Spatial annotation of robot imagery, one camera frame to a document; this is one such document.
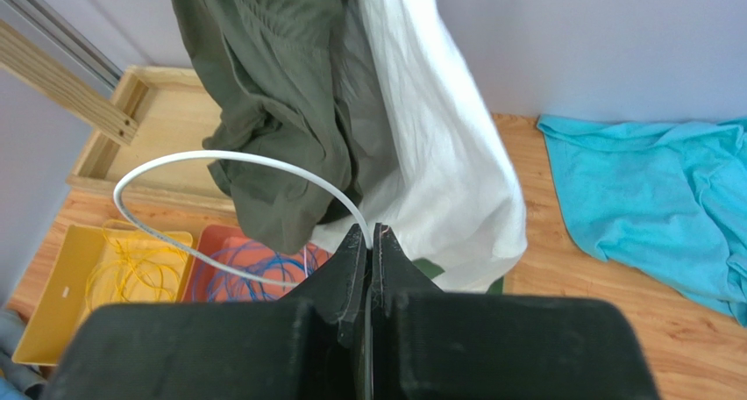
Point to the blue bucket hat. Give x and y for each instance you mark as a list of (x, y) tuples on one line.
[(18, 381)]

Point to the wooden tray frame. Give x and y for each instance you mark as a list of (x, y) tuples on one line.
[(152, 112)]

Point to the red plastic bin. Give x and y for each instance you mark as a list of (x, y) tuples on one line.
[(228, 245)]

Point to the yellow plastic bin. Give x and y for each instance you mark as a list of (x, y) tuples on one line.
[(114, 263)]

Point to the turquoise cloth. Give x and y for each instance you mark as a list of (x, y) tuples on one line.
[(668, 199)]

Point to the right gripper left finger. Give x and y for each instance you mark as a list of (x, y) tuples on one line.
[(306, 345)]

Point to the green plastic bin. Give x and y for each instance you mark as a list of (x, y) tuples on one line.
[(432, 270)]

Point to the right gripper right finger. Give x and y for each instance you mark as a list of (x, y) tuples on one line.
[(430, 344)]

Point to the dark green hanging garment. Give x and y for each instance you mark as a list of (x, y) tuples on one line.
[(295, 81)]

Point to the white hanging shirt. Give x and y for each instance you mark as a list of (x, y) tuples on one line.
[(432, 165)]

